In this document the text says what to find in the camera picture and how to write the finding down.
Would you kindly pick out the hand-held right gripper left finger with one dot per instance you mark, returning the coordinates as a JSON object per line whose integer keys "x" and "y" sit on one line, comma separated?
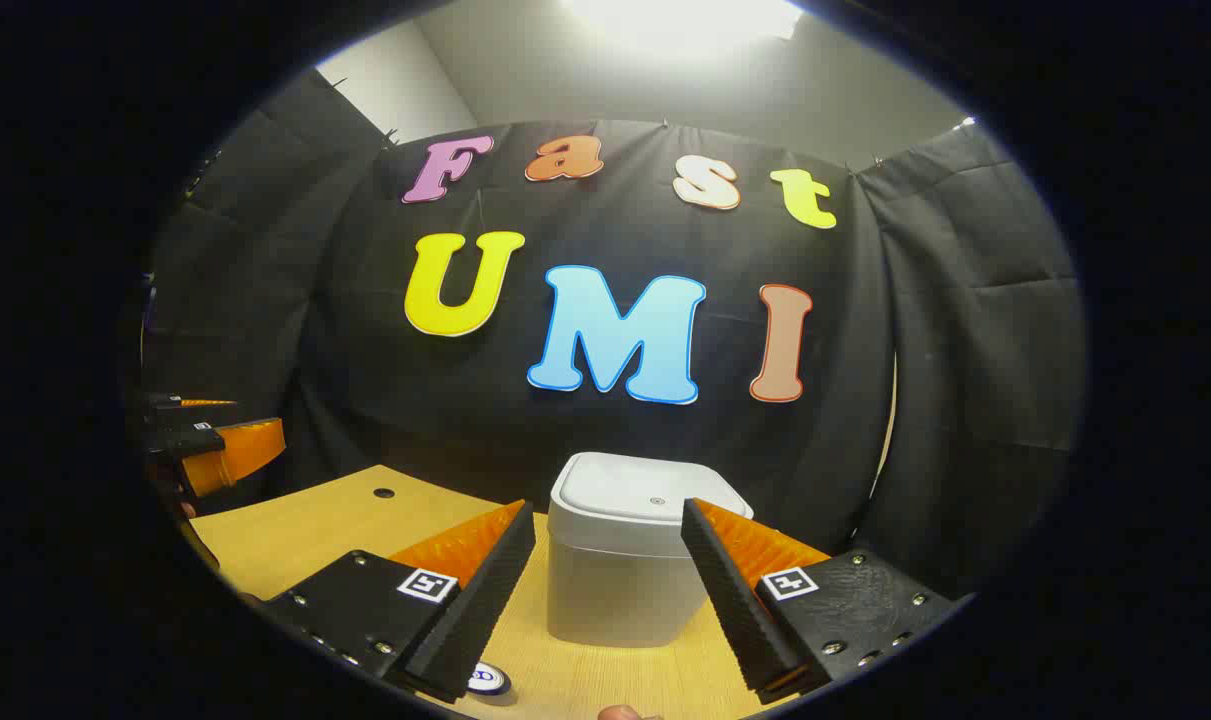
{"x": 485, "y": 600}

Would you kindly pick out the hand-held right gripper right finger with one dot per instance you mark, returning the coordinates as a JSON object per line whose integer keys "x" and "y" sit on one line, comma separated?
{"x": 735, "y": 610}

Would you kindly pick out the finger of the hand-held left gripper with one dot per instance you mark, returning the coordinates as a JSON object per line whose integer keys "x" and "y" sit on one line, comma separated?
{"x": 170, "y": 410}
{"x": 187, "y": 440}

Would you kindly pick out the grey blue pop can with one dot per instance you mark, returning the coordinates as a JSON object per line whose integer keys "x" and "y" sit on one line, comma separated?
{"x": 488, "y": 678}

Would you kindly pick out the grey desktop garbage bin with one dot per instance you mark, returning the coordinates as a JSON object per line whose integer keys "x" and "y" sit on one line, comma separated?
{"x": 615, "y": 590}

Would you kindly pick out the wooden desktop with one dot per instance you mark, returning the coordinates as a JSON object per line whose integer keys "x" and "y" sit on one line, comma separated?
{"x": 295, "y": 530}

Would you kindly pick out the black backdrop cloth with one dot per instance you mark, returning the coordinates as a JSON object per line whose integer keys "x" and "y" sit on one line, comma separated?
{"x": 365, "y": 350}

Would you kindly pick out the long ceiling light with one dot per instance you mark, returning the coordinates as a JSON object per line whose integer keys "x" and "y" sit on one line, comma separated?
{"x": 685, "y": 15}

